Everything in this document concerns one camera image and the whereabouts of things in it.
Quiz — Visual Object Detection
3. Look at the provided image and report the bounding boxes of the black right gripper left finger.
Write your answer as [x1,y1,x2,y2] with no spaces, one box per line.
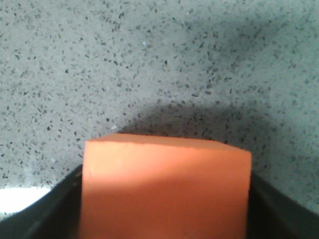
[0,165,82,239]

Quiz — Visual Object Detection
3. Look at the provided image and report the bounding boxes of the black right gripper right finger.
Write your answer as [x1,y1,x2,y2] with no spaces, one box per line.
[246,173,319,239]

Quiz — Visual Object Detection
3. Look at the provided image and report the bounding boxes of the orange foam cube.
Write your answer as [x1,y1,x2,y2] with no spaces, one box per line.
[79,133,252,239]

